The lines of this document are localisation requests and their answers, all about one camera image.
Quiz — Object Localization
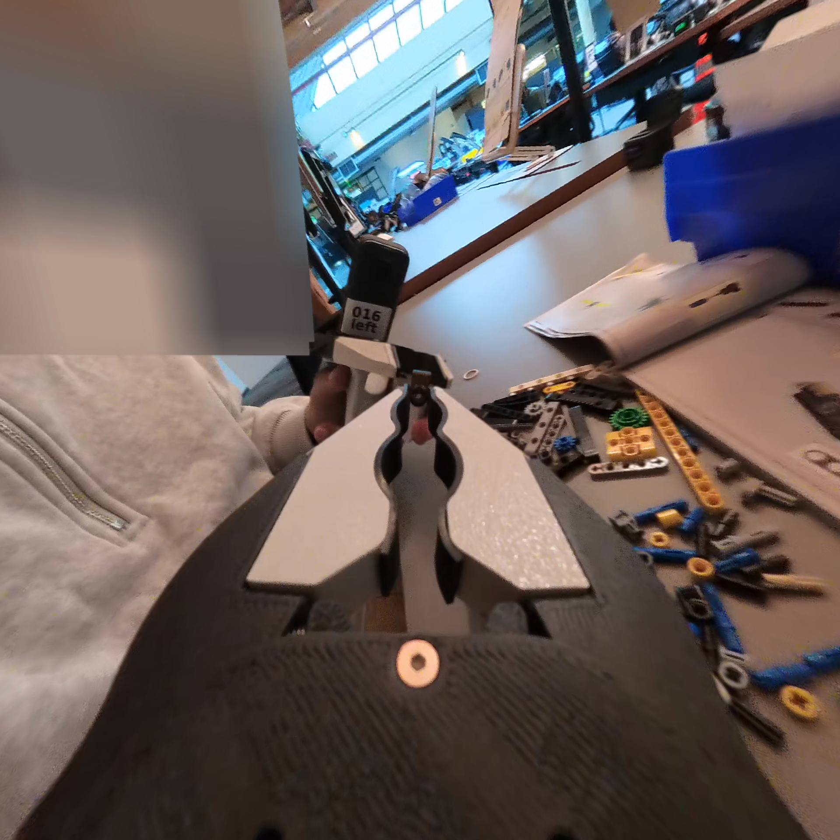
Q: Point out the blue bin with white tag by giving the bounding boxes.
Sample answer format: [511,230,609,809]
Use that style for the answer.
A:
[397,176,459,227]

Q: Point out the long yellow lego beam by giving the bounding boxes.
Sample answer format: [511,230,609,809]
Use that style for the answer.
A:
[635,390,727,513]

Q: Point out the white cardboard box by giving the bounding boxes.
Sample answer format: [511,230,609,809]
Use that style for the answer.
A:
[712,0,840,135]

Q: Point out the black monitor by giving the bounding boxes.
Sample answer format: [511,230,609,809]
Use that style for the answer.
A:
[298,141,368,240]

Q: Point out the black box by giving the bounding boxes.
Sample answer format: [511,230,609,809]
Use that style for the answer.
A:
[623,121,677,172]

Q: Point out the person's left forearm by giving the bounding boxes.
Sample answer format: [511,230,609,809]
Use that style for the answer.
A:
[239,394,315,476]

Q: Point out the small black lego piece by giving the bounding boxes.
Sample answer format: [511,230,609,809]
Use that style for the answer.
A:
[406,371,435,424]

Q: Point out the person's left hand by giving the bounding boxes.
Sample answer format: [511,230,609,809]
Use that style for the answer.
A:
[305,364,352,444]

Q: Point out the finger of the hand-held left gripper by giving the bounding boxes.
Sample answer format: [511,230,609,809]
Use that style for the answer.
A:
[331,336,403,381]
[395,352,455,389]

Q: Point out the lego instruction booklet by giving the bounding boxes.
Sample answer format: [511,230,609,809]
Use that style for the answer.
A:
[525,249,840,526]

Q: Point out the yellow lego block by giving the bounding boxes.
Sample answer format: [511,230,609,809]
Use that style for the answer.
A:
[605,427,657,462]

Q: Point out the large blue plastic bin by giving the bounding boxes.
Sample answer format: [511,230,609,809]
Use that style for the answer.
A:
[663,118,840,290]

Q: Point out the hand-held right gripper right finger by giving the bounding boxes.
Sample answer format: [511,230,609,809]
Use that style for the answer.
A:
[428,387,593,624]

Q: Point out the black pole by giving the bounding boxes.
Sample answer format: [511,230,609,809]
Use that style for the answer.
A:
[548,0,595,142]

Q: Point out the tan lego beam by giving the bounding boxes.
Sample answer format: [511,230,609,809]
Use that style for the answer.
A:
[508,367,595,395]

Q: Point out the thin light grey lego beam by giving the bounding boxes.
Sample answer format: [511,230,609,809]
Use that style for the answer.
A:
[588,456,669,476]

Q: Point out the wooden panel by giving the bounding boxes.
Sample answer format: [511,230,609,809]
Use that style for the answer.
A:
[482,0,527,161]

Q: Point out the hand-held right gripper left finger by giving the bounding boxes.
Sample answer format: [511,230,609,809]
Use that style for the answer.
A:
[245,387,411,621]

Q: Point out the pile of black lego pieces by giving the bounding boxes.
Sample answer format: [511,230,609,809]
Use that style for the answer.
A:
[479,381,634,475]

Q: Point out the cluttered workbench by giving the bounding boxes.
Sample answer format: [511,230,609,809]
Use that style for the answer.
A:
[584,0,808,112]

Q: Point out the grey zip sweatshirt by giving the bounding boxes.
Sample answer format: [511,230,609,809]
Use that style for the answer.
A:
[0,354,277,840]

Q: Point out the scattered blue lego pins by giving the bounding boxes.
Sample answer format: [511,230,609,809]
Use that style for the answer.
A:
[607,499,840,749]

